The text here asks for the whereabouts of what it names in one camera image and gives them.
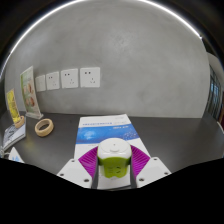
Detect white and blue booklet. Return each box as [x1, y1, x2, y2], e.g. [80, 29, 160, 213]
[73, 113, 151, 190]

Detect white wall socket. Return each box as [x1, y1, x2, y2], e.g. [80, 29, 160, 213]
[79, 66, 101, 89]
[45, 70, 61, 91]
[60, 68, 80, 89]

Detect beige tape roll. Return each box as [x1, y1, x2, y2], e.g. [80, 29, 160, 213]
[34, 118, 55, 138]

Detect glass window wall dark frames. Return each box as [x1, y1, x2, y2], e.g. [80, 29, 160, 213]
[204, 53, 224, 121]

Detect curved ceiling light strip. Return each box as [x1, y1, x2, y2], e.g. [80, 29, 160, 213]
[0, 0, 204, 81]

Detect blank white wall plate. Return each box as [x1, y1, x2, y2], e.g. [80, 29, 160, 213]
[34, 74, 47, 93]

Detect small yellow card wooden holder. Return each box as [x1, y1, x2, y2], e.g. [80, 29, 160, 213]
[5, 88, 26, 129]

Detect grey printed booklet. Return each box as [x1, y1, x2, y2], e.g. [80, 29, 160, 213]
[2, 123, 27, 152]

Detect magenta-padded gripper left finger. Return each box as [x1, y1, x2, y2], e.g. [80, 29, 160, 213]
[56, 146, 100, 190]

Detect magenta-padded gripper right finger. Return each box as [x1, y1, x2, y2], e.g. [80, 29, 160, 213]
[130, 145, 172, 189]

